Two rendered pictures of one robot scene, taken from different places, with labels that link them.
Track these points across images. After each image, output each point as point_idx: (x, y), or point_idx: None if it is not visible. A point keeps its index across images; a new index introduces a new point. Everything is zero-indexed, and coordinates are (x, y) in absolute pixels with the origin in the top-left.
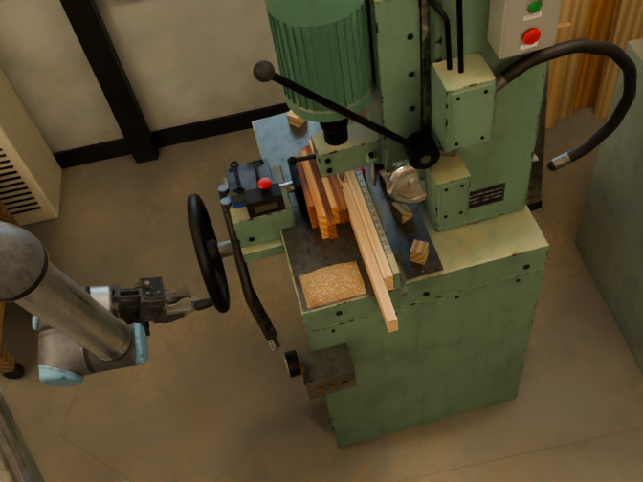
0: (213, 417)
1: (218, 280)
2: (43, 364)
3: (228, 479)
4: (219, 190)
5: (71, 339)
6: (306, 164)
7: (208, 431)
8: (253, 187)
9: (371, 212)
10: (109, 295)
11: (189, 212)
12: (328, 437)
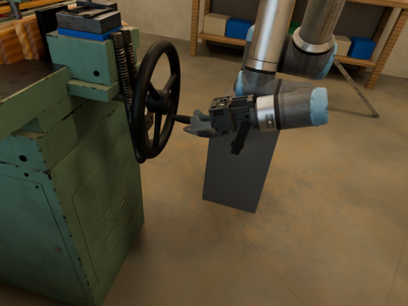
0: (205, 280)
1: (161, 141)
2: (313, 87)
3: (212, 238)
4: (121, 32)
5: (291, 85)
6: (30, 17)
7: (213, 272)
8: (96, 8)
9: (44, 8)
10: (257, 98)
11: (159, 44)
12: (145, 229)
